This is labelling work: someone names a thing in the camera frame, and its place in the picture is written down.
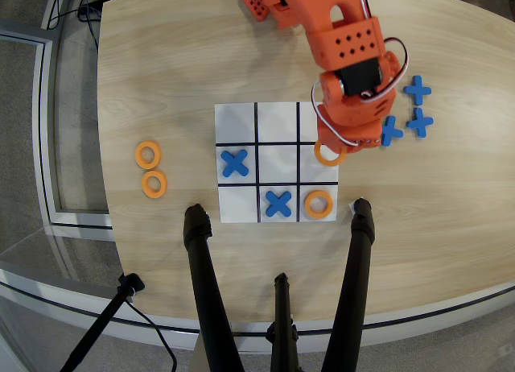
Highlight short black tripod leg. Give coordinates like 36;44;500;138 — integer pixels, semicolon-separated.
265;272;301;372

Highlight grey metal floor frame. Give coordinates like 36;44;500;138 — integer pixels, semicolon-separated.
0;19;113;230

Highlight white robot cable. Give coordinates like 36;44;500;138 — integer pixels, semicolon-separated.
311;0;410;147

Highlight thin black stand pole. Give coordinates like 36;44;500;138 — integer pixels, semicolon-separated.
60;273;146;372

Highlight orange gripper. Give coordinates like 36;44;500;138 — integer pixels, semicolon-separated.
315;52;402;154

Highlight black cable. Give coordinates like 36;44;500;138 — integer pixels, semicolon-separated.
124;299;178;372

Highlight black floor cables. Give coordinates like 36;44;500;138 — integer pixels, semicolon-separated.
39;0;101;47

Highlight orange foam ring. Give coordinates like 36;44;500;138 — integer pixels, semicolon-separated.
141;169;169;199
303;189;336;221
134;140;163;171
313;141;348;167

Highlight blue foam cross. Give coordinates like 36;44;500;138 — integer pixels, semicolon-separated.
380;114;405;147
265;189;294;219
220;148;250;179
405;107;435;138
403;74;433;106

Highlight white tic-tac-toe grid sheet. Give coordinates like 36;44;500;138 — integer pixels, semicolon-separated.
213;101;341;224

